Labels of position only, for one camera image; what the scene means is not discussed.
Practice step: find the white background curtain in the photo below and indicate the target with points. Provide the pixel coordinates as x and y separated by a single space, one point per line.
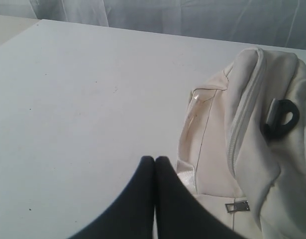
279 23

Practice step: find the cream white duffel bag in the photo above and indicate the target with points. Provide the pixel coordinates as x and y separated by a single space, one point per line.
242 150

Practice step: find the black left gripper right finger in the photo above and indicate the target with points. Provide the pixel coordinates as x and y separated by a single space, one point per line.
178 214

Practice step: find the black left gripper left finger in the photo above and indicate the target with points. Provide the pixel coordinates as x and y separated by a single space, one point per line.
131 215

